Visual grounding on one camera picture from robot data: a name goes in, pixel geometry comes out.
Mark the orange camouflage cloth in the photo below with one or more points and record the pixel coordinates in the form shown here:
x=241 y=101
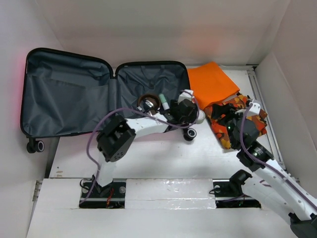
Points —
x=218 y=125

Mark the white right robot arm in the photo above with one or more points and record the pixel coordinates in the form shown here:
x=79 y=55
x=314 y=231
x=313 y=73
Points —
x=265 y=181

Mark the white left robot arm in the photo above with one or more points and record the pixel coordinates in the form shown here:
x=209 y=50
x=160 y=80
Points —
x=117 y=136

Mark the pink suitcase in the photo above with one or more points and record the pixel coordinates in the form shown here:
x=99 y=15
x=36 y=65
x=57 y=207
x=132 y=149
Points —
x=67 y=94

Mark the white tape roll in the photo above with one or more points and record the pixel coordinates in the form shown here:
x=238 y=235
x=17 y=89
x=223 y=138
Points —
x=201 y=117

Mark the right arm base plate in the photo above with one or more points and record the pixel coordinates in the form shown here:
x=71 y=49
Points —
x=226 y=197

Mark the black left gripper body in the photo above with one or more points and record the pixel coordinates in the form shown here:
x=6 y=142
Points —
x=189 y=119

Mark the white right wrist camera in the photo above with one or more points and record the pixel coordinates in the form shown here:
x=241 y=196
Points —
x=253 y=107

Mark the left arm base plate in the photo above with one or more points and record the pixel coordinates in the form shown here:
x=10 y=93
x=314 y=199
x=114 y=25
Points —
x=113 y=197

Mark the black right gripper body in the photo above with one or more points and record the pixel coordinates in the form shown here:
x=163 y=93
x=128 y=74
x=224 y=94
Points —
x=229 y=126

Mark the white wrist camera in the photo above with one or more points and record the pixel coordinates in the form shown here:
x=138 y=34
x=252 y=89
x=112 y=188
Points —
x=186 y=94
x=253 y=107

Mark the green white tube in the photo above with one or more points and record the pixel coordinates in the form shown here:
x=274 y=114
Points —
x=164 y=102

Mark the brown headphones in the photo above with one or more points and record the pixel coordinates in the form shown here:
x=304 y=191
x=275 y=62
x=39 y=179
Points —
x=149 y=103

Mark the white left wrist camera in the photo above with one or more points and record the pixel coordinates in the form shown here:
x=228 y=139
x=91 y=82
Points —
x=186 y=94

